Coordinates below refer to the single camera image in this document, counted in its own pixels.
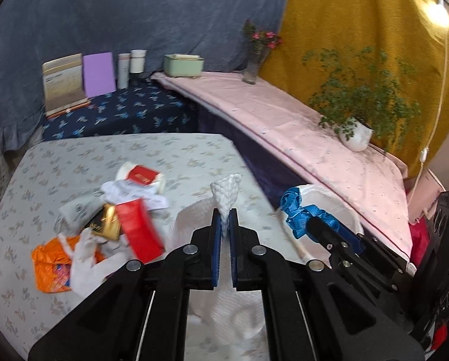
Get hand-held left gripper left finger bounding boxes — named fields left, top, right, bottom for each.
left=28, top=208, right=229, bottom=361

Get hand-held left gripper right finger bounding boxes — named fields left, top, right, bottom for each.
left=228, top=208, right=426, bottom=361

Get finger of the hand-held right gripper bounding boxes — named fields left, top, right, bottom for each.
left=307, top=216, right=400, bottom=298
left=322, top=211, right=416, bottom=278

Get blue wrapper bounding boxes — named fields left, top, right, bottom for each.
left=280, top=187, right=340, bottom=239

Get white plastic bag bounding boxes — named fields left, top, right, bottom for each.
left=277, top=184, right=365, bottom=264

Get white foam net sleeve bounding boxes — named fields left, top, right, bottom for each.
left=175, top=173, right=266, bottom=347

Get red and white paper cup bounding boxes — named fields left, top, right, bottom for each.
left=116, top=161, right=167, bottom=196

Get white tissue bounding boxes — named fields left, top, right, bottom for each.
left=71, top=229, right=128, bottom=298

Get red cloth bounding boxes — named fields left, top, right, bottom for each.
left=410, top=221, right=434, bottom=267

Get pale pink bag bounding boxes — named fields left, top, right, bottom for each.
left=407, top=169, right=445, bottom=227

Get red packet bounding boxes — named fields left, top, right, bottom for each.
left=117, top=199, right=165, bottom=264

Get dark purple cloth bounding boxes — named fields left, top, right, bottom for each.
left=196, top=111, right=308, bottom=207

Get white plant pot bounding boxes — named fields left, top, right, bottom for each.
left=339, top=117, right=374, bottom=152

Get white crumpled paper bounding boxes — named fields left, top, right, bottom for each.
left=101, top=180, right=169, bottom=211

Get pink cloth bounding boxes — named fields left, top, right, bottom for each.
left=151, top=71, right=413, bottom=260

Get gold and black packet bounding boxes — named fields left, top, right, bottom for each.
left=82, top=204, right=120, bottom=241

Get white printed plastic wrapper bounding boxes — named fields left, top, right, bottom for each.
left=58, top=192, right=105, bottom=231

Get green leafy plant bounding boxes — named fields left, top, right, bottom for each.
left=303, top=47, right=422, bottom=155

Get rabbit print tablecloth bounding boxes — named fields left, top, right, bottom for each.
left=0, top=132, right=308, bottom=361

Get navy leaf print cloth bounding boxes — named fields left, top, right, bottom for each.
left=42, top=79, right=198, bottom=140

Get orange wrapper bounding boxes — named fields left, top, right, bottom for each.
left=31, top=235, right=105, bottom=294

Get glass vase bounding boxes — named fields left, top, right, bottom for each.
left=242, top=47, right=270, bottom=84

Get pale green box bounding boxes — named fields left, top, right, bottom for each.
left=163, top=54, right=205, bottom=79

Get white tube bottle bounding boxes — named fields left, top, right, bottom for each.
left=118, top=53, right=131, bottom=89

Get white lidded jar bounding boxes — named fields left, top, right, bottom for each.
left=130, top=49, right=147, bottom=83

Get brown notebook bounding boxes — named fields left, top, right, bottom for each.
left=45, top=97, right=90, bottom=120

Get purple board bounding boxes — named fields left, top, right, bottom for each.
left=82, top=52, right=117, bottom=98

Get pink flowers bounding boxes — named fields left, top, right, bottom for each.
left=242, top=19, right=283, bottom=55

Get yellow curtain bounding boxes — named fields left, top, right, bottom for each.
left=260, top=0, right=449, bottom=179

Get cream printed box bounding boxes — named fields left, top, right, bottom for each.
left=42, top=53, right=88, bottom=111

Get grey-blue curtain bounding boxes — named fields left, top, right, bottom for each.
left=0, top=0, right=294, bottom=152

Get white cable with switch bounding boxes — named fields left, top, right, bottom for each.
left=412, top=23, right=449, bottom=196

